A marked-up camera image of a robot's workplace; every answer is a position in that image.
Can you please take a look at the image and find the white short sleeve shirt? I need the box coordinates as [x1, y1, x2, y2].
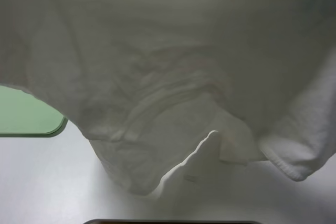
[1, 0, 335, 195]

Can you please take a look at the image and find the green plastic tray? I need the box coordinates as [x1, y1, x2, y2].
[1, 86, 67, 137]

